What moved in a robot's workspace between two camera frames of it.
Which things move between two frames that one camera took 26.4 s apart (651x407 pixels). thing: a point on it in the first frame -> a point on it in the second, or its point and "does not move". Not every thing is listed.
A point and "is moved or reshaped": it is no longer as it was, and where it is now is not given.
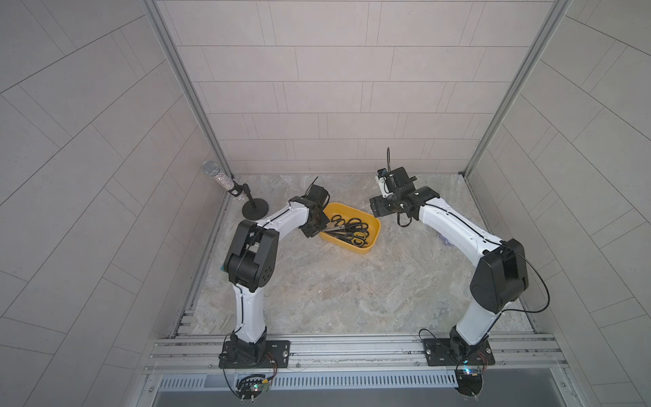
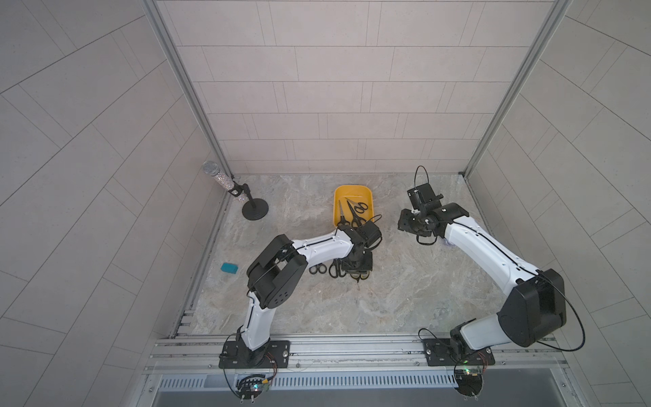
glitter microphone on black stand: [254, 209] does not move
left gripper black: [323, 220] -> [368, 265]
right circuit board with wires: [469, 378] does not move
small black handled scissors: [336, 223] -> [319, 267]
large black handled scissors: [354, 225] is moved or reshaped
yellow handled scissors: [356, 237] is moved or reshaped
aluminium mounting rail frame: [354, 354] does not move
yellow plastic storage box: [349, 213] is moved or reshaped
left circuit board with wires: [251, 386] does not move
